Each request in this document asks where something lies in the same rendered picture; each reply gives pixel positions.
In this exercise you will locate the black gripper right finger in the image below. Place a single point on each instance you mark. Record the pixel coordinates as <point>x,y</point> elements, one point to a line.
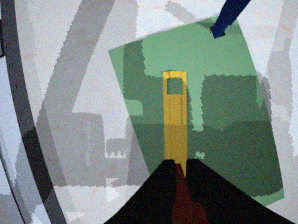
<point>223,202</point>

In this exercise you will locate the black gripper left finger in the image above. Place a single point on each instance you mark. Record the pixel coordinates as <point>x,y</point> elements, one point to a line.
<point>153,202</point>

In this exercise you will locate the dark blue pin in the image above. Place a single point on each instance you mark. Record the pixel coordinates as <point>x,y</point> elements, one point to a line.
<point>230,10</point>

